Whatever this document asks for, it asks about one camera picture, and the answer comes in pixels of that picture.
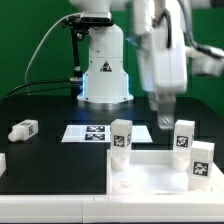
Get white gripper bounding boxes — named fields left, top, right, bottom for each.
left=134, top=13, right=187, bottom=130

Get white square table top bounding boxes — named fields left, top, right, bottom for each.
left=106, top=150, right=224, bottom=196

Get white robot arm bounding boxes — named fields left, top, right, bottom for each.
left=69, top=0, right=224, bottom=129

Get white left fence block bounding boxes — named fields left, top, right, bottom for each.
left=0, top=153, right=6, bottom=177

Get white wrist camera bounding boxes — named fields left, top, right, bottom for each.
left=185, top=47, right=224, bottom=77

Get white marker base plate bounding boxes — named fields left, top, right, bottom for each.
left=62, top=125, right=152, bottom=143

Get black cables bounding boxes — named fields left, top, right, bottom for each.
left=0, top=78, right=81, bottom=103

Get white front fence rail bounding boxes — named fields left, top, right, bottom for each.
left=0, top=193, right=224, bottom=223

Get grey cable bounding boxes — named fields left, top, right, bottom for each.
left=23, top=13, right=81, bottom=84

